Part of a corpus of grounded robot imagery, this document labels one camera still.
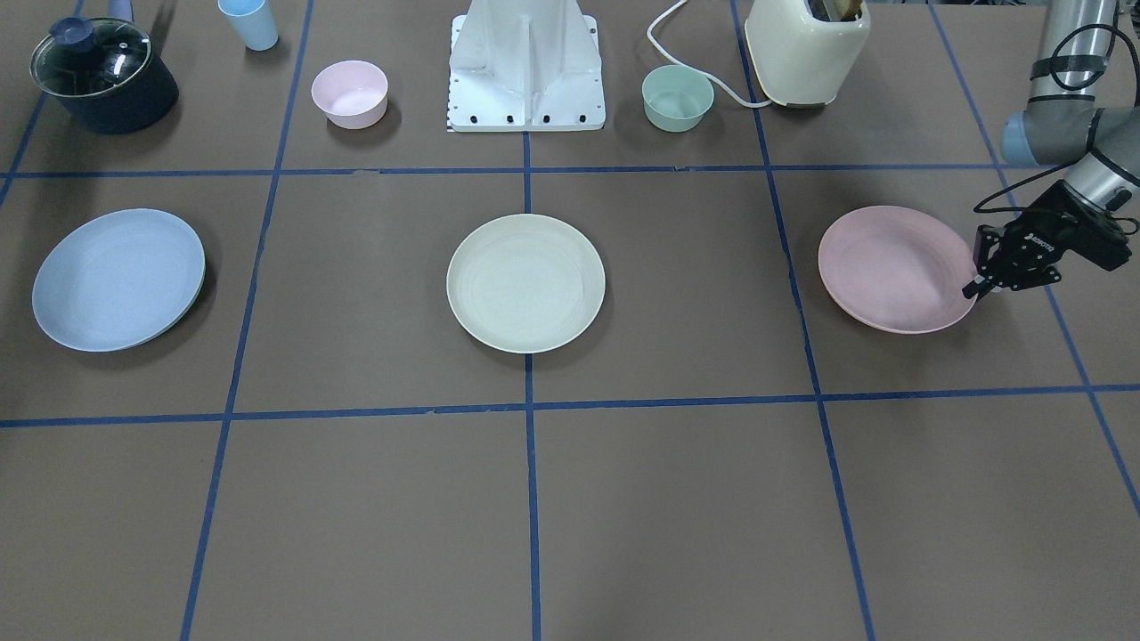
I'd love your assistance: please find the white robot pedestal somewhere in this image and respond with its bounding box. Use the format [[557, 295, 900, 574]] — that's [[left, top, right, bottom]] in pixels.
[[445, 1, 606, 133]]

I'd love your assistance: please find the pink plate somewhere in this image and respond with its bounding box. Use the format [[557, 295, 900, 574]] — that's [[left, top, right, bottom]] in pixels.
[[816, 206, 976, 334]]

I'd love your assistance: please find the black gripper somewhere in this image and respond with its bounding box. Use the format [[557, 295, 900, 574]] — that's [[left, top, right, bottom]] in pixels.
[[962, 180, 1132, 300]]

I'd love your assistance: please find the light blue cup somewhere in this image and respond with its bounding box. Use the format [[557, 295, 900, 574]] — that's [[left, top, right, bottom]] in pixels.
[[217, 0, 280, 52]]

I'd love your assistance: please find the cream toaster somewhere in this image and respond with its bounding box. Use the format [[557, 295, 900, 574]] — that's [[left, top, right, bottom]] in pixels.
[[744, 1, 873, 109]]

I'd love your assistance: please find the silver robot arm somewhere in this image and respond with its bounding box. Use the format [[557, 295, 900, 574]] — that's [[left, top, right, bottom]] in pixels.
[[962, 1, 1139, 299]]

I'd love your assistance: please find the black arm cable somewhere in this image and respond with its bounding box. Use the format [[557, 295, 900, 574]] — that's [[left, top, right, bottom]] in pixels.
[[974, 22, 1140, 219]]

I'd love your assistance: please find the cream white plate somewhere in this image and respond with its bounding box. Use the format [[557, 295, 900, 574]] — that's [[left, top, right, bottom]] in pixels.
[[445, 214, 606, 352]]

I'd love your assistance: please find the dark blue pot with lid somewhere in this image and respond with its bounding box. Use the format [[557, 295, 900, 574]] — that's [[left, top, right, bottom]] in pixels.
[[29, 1, 180, 133]]

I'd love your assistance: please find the white toaster cable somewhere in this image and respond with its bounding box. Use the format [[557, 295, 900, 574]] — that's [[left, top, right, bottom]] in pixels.
[[648, 0, 772, 109]]

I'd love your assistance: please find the green bowl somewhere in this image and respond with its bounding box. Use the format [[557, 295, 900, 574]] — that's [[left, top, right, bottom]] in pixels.
[[640, 65, 715, 133]]

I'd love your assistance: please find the pink bowl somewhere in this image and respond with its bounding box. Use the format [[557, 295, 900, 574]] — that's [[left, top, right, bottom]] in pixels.
[[310, 60, 388, 130]]

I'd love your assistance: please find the light blue plate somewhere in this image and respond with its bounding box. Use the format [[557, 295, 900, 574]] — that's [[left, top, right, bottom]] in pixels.
[[31, 208, 205, 352]]

